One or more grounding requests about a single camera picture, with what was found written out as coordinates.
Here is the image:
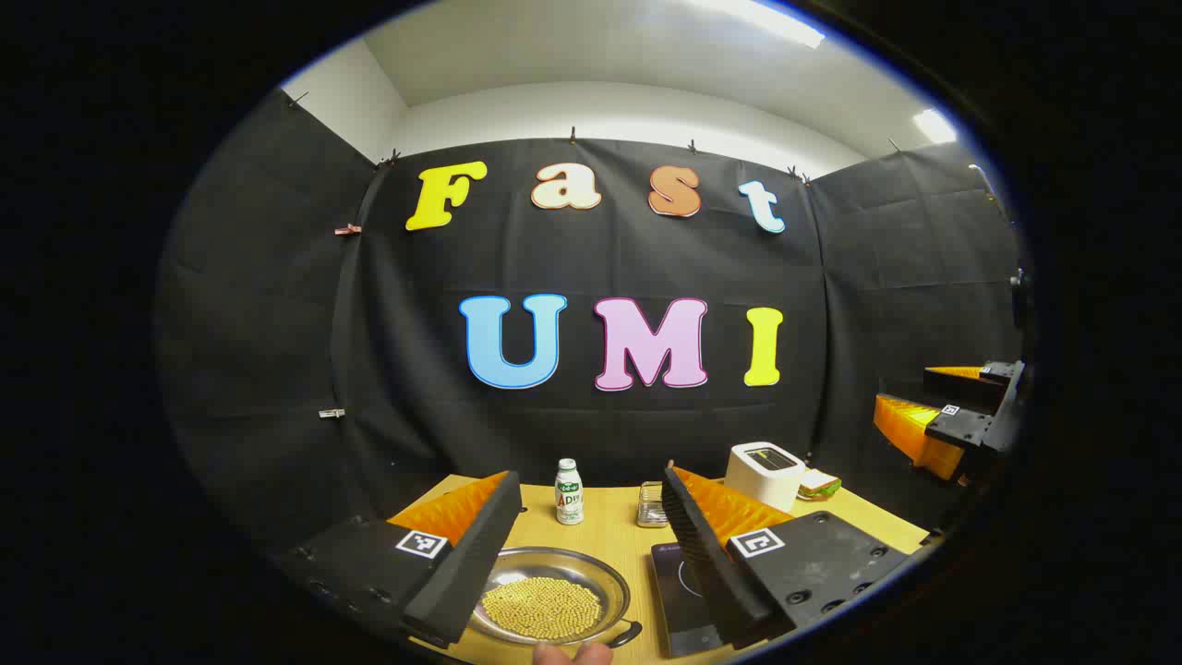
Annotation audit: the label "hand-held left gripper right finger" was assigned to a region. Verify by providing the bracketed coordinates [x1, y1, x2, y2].
[661, 462, 920, 652]

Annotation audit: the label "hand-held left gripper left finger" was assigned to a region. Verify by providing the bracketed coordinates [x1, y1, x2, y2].
[272, 469, 524, 649]

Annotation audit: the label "black induction cooktop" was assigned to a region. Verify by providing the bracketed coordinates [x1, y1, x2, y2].
[651, 542, 730, 659]

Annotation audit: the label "stainless steel pot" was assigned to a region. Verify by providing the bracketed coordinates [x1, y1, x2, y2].
[468, 547, 643, 648]

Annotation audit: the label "pile of yellow soybeans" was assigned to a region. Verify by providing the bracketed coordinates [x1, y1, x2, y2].
[480, 577, 603, 640]

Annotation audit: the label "white toaster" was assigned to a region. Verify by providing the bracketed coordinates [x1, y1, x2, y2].
[724, 441, 806, 513]

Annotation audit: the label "white drink bottle green label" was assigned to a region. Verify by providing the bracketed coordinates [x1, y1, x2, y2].
[554, 458, 585, 526]

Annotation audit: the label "small ceiling light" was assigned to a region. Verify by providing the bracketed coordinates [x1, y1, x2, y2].
[914, 108, 959, 144]

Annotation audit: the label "black backdrop cloth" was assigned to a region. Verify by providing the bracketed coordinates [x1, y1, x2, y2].
[152, 88, 1026, 555]

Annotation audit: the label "metal wire utensil holder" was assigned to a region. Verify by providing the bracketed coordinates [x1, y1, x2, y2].
[636, 480, 669, 528]

